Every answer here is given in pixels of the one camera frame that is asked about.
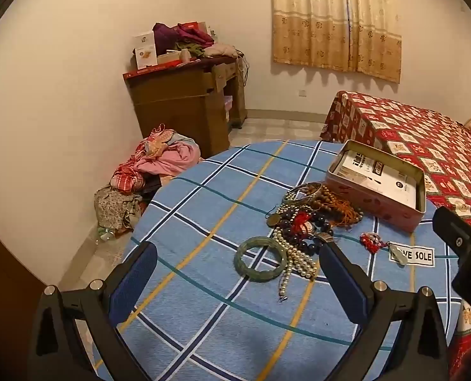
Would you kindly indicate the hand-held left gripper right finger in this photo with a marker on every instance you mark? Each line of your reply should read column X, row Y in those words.
column 340, row 281

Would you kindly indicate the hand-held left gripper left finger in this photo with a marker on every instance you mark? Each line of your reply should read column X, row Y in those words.
column 134, row 281

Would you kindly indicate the pink tin box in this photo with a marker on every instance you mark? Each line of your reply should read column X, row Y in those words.
column 378, row 214

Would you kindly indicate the clear plastic bottle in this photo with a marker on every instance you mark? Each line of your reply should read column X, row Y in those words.
column 106, row 235

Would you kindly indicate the pale jade pendant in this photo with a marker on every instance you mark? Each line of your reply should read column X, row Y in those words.
column 399, row 256

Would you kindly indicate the red tassel charm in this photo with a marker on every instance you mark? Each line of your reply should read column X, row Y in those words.
column 301, row 222

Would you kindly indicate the round brass pendant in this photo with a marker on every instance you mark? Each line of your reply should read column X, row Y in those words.
column 273, row 219

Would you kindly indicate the blue plaid tablecloth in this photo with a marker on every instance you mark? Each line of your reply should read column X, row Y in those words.
column 203, row 214

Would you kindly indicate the metal bangle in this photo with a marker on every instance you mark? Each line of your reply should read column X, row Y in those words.
column 299, row 189

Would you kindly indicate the green jade bangle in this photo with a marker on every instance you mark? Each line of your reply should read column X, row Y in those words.
column 238, row 260

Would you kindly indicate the white printed card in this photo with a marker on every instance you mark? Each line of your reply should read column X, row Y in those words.
column 378, row 178

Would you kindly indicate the pile of colourful clothes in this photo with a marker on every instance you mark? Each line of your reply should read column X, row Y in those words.
column 160, row 162

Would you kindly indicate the bed with red patterned cover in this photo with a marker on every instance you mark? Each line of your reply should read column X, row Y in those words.
column 418, row 139

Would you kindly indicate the brown wooden desk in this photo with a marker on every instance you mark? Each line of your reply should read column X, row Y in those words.
column 172, row 107

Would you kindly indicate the pink storage box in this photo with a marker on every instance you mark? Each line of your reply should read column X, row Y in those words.
column 228, row 107

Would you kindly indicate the flat red box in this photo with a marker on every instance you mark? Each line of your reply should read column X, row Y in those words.
column 156, row 69

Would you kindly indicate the white cardboard box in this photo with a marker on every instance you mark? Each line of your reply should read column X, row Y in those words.
column 145, row 51

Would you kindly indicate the cream pink cloth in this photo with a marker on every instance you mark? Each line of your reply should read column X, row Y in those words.
column 219, row 50

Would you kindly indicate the purple cloth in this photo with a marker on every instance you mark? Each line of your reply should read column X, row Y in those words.
column 164, row 35

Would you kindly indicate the magenta and green clothes pile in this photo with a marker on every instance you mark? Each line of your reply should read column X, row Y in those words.
column 191, row 39

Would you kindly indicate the beige patterned curtain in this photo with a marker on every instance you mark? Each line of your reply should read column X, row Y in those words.
column 331, row 20

